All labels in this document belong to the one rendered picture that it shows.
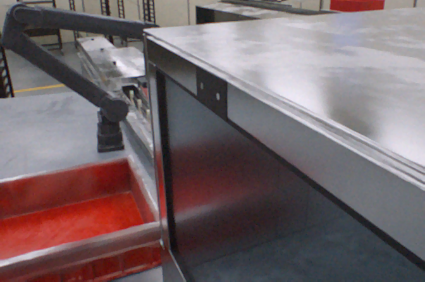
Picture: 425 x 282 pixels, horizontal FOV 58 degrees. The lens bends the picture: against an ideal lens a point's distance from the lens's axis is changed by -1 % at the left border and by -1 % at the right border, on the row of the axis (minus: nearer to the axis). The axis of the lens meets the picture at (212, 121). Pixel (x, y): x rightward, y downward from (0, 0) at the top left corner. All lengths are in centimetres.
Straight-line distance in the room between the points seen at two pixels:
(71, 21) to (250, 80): 100
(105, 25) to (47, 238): 63
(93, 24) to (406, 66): 103
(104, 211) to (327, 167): 85
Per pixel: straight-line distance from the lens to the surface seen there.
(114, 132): 130
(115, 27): 124
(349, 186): 17
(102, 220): 96
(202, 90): 28
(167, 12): 869
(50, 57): 121
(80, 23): 121
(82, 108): 174
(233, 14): 533
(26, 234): 99
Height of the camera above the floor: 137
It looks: 22 degrees down
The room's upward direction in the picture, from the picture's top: 1 degrees counter-clockwise
